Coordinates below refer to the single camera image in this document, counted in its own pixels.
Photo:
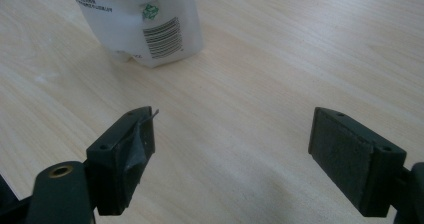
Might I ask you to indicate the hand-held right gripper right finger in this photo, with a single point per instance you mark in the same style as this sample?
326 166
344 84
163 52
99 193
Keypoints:
346 157

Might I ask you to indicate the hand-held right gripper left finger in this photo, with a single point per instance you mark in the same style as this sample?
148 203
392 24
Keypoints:
113 164

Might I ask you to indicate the white and blue pouch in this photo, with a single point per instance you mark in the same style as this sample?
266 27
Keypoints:
126 27

